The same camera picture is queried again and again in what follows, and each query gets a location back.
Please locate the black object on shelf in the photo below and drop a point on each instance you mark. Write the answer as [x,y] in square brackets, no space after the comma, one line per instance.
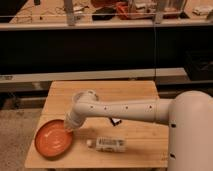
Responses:
[105,13]

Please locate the metal shelf rail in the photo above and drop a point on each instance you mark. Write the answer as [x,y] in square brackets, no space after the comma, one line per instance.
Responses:
[106,25]

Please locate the wooden slat table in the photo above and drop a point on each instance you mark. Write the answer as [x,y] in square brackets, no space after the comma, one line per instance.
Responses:
[146,143]

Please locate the black candy bar wrapper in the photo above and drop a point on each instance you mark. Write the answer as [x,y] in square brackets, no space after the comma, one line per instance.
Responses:
[115,121]

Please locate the clear plastic cup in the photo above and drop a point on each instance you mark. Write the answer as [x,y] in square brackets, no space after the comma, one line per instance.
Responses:
[76,97]

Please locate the orange tray on shelf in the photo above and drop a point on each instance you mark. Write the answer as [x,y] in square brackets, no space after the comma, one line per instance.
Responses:
[127,11]

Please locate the orange ceramic bowl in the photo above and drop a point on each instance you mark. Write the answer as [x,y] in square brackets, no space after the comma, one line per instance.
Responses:
[52,139]

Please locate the white lying bottle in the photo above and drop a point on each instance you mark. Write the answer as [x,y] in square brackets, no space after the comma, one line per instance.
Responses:
[107,144]

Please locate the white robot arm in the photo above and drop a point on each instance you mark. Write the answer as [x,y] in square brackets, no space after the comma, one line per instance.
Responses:
[189,117]

